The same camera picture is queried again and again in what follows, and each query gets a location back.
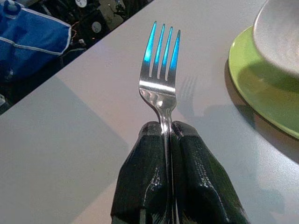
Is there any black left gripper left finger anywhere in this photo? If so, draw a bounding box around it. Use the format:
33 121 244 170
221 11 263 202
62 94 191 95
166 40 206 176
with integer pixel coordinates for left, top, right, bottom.
111 120 170 224

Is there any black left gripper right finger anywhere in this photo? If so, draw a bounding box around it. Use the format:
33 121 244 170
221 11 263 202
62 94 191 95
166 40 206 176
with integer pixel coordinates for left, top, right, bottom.
171 120 250 224

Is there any silver metal fork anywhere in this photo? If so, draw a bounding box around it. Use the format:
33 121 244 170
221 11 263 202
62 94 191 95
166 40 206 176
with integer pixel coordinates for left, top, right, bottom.
138 21 182 224

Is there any green plate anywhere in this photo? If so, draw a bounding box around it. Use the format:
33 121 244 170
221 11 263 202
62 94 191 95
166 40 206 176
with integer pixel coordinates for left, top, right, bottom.
228 25 299 140

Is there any pale grey bowl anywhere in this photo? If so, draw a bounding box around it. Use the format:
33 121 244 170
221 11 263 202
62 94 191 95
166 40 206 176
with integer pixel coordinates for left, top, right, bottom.
253 0 299 78

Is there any blue fabric bag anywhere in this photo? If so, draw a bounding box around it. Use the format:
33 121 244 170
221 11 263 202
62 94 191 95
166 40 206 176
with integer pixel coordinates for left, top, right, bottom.
0 1 72 81

